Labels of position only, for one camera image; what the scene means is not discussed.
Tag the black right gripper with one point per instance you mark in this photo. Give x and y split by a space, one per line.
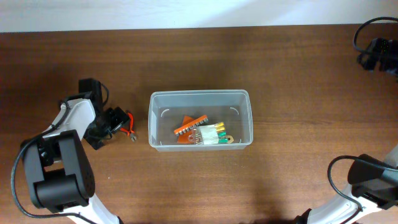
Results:
390 50

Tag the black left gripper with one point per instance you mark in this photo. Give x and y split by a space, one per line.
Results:
95 138

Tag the orange handled pliers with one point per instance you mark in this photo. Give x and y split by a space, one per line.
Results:
130 130

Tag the orange scraper wooden handle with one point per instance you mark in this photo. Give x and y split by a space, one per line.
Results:
183 139

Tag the clear plastic container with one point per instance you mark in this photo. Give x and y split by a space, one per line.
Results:
168 108

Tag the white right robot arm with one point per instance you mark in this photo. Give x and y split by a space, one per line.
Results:
372 187

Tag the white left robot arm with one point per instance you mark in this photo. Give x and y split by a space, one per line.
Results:
57 170

